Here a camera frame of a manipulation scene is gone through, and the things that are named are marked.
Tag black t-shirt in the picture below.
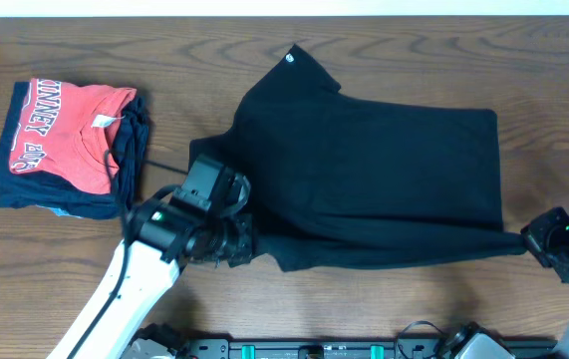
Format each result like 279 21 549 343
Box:
189 46 525 271

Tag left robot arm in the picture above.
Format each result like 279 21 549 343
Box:
49 197 253 358

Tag red folded t-shirt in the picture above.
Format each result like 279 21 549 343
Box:
8 78 137 194

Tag navy folded t-shirt stack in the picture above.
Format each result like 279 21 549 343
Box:
0 81 149 219

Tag black mounting rail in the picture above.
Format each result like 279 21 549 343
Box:
183 338 559 359

